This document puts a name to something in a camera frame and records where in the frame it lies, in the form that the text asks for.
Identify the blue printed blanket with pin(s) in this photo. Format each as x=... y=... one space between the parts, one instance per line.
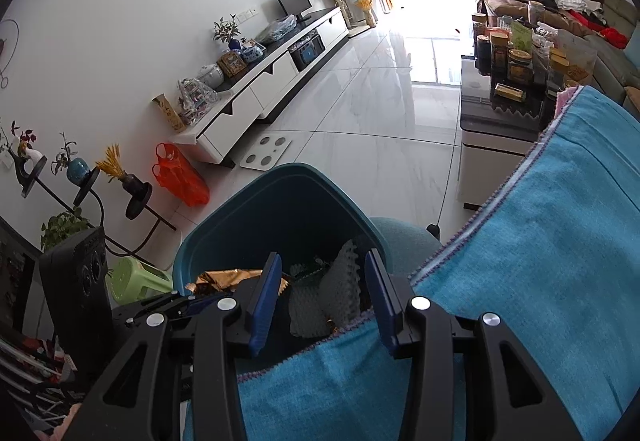
x=525 y=246

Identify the white tv cabinet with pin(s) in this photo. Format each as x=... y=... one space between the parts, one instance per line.
x=270 y=81

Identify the red cloth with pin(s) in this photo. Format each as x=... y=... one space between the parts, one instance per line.
x=607 y=36

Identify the gold patterned box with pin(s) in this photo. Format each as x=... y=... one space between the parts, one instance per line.
x=170 y=113

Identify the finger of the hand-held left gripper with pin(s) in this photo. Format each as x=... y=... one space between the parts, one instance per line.
x=200 y=302

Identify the white wall socket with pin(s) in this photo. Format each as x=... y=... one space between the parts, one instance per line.
x=246 y=16

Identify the red leaf plant ornament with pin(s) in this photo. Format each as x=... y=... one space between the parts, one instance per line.
x=27 y=148

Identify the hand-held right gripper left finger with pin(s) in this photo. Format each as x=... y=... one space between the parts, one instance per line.
x=262 y=316

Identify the clear plastic bag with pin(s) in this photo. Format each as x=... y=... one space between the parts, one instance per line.
x=275 y=28

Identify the white bathroom scale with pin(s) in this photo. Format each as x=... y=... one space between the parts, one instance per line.
x=265 y=151

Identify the green plastic stool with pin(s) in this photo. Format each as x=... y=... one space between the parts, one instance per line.
x=135 y=278

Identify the black tiered plant stand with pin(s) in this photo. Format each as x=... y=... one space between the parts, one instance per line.
x=137 y=206

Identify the yellow wheat in dark vase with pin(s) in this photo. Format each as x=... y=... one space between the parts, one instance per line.
x=117 y=168

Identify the small plant in blue vase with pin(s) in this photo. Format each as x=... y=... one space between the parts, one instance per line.
x=232 y=38

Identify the white foam net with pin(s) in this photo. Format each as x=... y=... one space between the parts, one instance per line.
x=307 y=313
x=340 y=281

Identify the green packet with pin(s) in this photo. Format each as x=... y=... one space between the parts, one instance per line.
x=522 y=35

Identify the teal fabric chair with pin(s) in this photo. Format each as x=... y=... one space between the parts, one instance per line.
x=405 y=241

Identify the blue white porcelain jar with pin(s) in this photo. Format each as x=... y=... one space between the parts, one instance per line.
x=252 y=52

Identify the black monitor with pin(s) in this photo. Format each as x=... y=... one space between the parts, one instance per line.
x=292 y=1

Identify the gold foil wrapper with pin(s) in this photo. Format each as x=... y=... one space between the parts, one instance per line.
x=225 y=278

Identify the white ceramic jar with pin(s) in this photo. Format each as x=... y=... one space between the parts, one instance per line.
x=211 y=77

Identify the glass-top coffee table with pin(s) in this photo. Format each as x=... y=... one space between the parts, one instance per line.
x=490 y=156

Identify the round teal vase with sprig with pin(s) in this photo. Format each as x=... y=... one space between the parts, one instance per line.
x=77 y=169

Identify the gold packet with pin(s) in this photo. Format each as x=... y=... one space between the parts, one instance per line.
x=510 y=92

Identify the orange plastic bag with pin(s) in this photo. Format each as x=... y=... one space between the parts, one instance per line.
x=180 y=176

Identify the teal plastic bin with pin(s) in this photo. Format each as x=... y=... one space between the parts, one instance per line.
x=285 y=206

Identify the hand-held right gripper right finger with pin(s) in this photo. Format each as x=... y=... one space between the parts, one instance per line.
x=382 y=301

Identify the grey-green sectional sofa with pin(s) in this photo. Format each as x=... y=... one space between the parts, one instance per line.
x=610 y=56

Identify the green leafy plant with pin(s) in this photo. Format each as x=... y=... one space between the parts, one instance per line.
x=62 y=228

